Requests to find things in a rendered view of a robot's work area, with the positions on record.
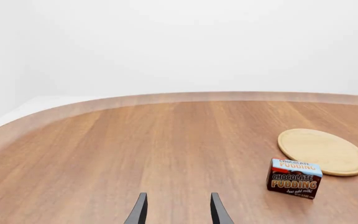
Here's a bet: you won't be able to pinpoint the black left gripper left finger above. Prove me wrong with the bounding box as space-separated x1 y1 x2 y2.
123 192 149 224

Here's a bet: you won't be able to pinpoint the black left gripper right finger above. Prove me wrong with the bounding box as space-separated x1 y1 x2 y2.
210 192 236 224

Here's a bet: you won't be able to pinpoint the chocolate pudding box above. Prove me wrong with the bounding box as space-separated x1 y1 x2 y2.
266 157 323 200

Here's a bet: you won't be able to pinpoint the round pale wooden plate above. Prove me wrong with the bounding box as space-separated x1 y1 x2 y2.
277 128 358 177

